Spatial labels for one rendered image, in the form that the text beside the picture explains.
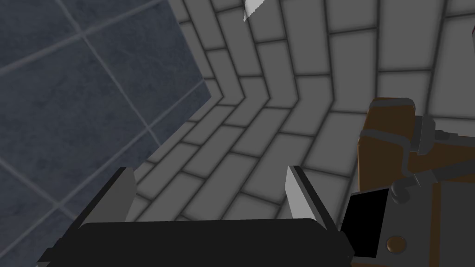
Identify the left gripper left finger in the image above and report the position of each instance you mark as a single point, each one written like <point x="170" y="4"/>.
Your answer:
<point x="113" y="200"/>

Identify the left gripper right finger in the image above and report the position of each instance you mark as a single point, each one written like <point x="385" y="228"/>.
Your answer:
<point x="301" y="198"/>

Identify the brown and grey cabinet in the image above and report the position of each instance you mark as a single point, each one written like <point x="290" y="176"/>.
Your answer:
<point x="415" y="185"/>

